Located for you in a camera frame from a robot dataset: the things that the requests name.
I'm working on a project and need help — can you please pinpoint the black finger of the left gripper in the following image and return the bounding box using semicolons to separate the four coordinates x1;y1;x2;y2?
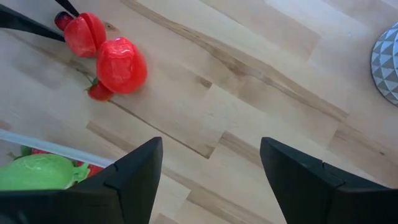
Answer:
0;4;66;43
55;0;80;18

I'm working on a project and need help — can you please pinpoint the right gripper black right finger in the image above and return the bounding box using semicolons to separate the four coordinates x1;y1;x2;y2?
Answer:
259;136;398;224

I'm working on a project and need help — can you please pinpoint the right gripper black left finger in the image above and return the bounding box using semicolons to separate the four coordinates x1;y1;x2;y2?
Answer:
0;136;164;224

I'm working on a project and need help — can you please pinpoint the red toy cherry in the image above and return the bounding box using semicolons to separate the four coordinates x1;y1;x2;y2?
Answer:
54;11;75;31

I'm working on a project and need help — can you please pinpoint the red toy strawberry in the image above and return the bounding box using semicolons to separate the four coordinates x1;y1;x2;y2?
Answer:
20;145;52;156
76;160;105;179
84;77;114;102

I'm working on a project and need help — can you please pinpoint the green toy fruit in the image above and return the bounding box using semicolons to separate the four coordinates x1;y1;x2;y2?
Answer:
0;154;91;191

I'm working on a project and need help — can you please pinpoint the clear plastic tupperware container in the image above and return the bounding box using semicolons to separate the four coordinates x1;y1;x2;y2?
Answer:
0;128;116;191

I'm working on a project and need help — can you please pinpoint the pink toy fruit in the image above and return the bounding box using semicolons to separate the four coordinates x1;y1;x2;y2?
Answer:
95;36;149;95

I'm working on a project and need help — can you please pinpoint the succulent in white patterned pot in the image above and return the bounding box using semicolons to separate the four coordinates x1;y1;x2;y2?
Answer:
370;21;398;106

